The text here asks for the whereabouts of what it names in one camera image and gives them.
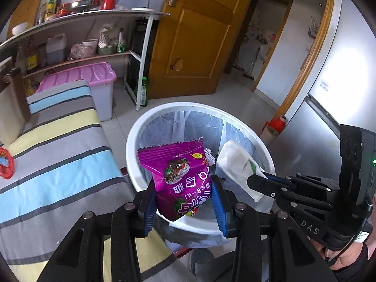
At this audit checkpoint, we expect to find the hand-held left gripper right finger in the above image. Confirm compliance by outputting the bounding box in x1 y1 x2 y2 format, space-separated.
211 175 338 282

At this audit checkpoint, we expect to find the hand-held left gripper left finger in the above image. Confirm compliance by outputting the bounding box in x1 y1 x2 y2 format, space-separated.
37 179 157 282

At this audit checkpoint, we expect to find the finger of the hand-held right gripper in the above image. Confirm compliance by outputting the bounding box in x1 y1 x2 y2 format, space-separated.
266 173 338 191
246 176 332 210

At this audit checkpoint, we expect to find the purple snack packet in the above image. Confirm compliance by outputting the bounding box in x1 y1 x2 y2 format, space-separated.
137 137 218 222

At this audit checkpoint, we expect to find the white paper wrapper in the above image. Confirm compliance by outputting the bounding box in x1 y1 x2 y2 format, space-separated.
216 140 267 203

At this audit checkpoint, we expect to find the white round trash bin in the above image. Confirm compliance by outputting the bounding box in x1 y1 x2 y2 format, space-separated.
126 102 277 249

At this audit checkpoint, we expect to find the translucent bin liner bag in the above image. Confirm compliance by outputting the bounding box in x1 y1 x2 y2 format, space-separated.
138 110 265 249

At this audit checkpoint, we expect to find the person's right forearm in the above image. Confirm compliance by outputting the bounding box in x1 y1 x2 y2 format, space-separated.
332 241 376 282

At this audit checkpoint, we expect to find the person's right hand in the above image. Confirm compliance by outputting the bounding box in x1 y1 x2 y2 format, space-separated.
313 236 368 271

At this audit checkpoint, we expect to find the red thermos flask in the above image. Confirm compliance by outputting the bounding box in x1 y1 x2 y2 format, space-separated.
261 115 288 137

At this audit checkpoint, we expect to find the striped blanket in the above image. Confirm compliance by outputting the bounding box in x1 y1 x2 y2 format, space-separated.
0 79 184 282

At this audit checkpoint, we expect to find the green glass bottle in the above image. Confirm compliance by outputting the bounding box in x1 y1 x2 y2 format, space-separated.
139 77 149 107

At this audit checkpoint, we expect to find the grey refrigerator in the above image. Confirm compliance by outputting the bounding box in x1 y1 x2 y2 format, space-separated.
264 0 376 212

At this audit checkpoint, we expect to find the pink-lidded storage box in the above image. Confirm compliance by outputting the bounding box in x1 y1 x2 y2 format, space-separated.
35 62 117 122

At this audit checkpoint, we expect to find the red-lidded jelly cup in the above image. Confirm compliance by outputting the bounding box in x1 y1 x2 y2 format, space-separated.
0 148 16 180

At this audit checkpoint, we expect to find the yellow wooden door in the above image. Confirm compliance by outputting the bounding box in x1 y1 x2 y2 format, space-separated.
148 0 257 101

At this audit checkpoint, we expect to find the clear bag of groceries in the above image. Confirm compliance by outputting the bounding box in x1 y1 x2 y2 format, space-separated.
98 23 127 54

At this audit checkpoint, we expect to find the dark oil jug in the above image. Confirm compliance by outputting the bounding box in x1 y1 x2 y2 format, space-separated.
46 33 67 64

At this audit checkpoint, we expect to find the yellow label bottle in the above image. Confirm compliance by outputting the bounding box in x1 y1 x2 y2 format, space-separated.
25 45 39 71

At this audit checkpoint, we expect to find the white metal shelf rack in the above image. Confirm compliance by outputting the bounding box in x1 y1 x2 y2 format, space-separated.
0 9 171 112

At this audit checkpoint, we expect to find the metal tray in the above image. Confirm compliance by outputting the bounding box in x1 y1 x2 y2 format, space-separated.
63 0 103 13

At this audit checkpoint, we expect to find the white bowl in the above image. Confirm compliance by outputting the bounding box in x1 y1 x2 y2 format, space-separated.
12 22 29 35

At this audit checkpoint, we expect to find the row of sauce bottles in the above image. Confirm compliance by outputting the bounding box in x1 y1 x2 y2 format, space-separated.
38 0 63 24

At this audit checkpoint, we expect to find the wooden cutting board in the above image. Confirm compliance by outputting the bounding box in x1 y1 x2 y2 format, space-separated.
6 0 49 37

